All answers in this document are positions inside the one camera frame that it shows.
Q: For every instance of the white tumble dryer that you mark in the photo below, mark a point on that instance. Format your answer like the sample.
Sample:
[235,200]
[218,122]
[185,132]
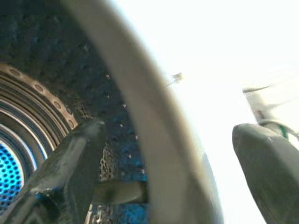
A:
[149,116]

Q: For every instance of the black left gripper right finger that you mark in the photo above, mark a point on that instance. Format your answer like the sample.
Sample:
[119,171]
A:
[268,175]

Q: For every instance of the steel dryer drum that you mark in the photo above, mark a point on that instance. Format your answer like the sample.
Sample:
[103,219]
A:
[35,105]

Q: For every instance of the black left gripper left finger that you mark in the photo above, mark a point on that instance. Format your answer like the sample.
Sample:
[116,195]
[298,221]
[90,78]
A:
[65,168]

